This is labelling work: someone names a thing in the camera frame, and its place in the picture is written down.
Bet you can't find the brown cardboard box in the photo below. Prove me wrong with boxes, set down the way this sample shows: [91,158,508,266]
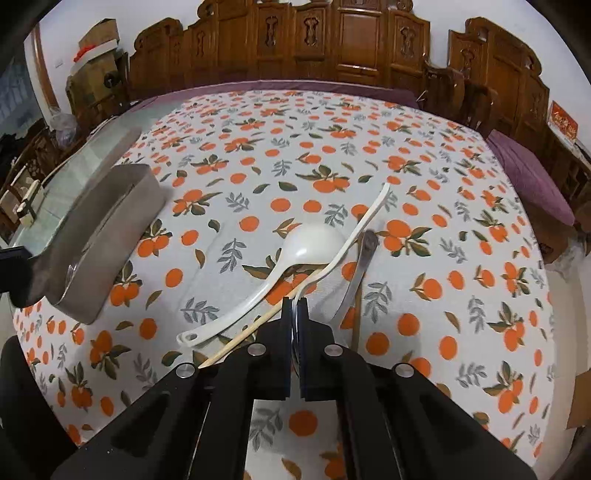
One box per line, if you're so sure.
[78,18,119,49]

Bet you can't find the white slim-handled spoon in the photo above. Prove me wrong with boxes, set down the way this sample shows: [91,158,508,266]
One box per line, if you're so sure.
[295,182,391,296]

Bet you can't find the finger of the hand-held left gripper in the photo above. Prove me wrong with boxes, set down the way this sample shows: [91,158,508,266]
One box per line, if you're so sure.
[0,246,36,308]

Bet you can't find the wooden chair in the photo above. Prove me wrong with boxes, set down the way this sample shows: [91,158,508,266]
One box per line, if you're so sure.
[0,124,61,241]

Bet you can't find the carved wooden armchair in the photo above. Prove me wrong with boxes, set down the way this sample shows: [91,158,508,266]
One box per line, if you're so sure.
[424,17,580,264]

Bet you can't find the carved wooden sofa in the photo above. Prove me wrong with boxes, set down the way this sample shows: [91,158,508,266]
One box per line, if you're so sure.
[126,0,465,104]

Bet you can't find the wooden side table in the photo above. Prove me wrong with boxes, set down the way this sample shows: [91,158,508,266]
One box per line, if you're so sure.
[545,124,591,217]

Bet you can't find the rectangular metal container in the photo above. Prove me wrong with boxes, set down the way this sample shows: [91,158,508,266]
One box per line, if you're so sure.
[28,164,168,324]

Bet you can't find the white plastic ladle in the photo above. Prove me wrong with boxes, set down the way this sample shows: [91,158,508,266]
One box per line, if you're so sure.
[177,223,348,348]

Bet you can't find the purple armchair cushion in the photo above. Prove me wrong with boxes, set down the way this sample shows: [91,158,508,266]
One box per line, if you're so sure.
[486,129,576,228]

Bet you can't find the stacked cardboard boxes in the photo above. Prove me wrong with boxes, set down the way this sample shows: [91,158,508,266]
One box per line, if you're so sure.
[65,58,130,132]

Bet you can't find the red gift box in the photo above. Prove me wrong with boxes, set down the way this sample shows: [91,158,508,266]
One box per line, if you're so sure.
[547,102,579,140]

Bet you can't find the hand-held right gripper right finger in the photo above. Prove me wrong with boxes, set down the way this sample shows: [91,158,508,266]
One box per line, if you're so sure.
[297,298,537,480]

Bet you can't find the orange print tablecloth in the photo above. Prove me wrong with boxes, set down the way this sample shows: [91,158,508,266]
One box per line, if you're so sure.
[11,88,558,480]

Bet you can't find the wooden chopstick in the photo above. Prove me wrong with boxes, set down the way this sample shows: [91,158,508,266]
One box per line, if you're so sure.
[198,265,331,368]

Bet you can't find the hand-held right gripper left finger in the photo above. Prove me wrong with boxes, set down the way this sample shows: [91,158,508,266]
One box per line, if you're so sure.
[51,298,293,480]

